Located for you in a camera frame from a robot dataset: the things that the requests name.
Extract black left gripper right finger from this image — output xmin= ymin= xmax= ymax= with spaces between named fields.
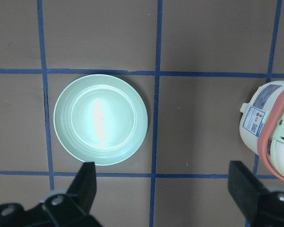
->
xmin=228 ymin=161 xmax=284 ymax=227

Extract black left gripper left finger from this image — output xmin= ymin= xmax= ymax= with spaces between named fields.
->
xmin=0 ymin=162 xmax=102 ymax=227

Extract white rice cooker pink trim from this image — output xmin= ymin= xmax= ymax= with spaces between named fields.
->
xmin=240 ymin=81 xmax=284 ymax=181

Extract light green plate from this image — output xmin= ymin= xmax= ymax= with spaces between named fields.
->
xmin=53 ymin=74 xmax=148 ymax=166

